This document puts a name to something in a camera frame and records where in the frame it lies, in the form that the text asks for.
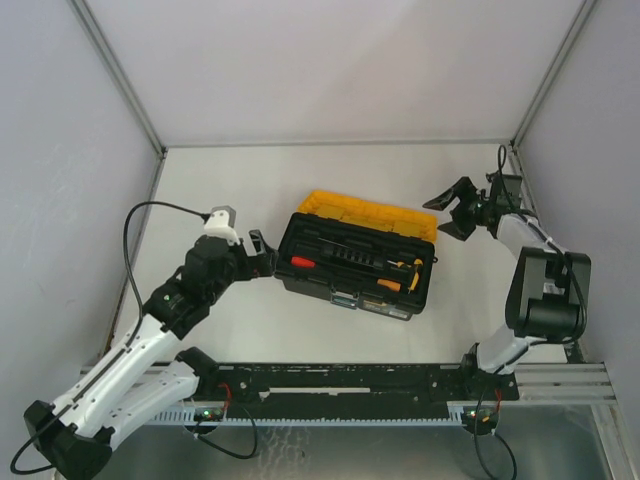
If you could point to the grey cable duct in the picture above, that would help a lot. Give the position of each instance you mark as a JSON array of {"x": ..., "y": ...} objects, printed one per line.
[{"x": 314, "y": 414}]

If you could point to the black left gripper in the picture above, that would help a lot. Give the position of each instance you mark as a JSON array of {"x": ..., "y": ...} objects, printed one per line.
[{"x": 251, "y": 258}]

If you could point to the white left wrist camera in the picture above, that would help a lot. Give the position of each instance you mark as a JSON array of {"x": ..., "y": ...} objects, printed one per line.
[{"x": 220, "y": 224}]

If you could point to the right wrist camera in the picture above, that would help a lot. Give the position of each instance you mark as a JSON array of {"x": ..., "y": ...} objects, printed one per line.
[{"x": 505, "y": 190}]

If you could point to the thin metal rod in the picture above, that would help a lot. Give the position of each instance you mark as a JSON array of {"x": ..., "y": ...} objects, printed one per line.
[{"x": 335, "y": 244}]

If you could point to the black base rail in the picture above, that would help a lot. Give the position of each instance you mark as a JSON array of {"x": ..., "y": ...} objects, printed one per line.
[{"x": 439, "y": 382}]

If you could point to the black toolbox tray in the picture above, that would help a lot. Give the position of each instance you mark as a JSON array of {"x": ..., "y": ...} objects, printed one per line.
[{"x": 370, "y": 251}]

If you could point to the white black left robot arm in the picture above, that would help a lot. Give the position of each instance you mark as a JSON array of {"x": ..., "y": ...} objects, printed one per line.
[{"x": 78, "y": 432}]

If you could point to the yellow black small screwdriver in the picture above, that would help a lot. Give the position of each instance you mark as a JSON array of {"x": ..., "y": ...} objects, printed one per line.
[{"x": 409, "y": 272}]

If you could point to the yellow black plastic toolbox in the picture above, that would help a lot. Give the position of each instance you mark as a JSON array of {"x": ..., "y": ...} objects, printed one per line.
[{"x": 337, "y": 216}]

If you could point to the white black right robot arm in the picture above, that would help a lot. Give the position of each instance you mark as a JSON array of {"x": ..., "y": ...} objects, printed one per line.
[{"x": 547, "y": 299}]

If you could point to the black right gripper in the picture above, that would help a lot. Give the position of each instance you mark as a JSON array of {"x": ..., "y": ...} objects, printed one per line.
[{"x": 470, "y": 211}]

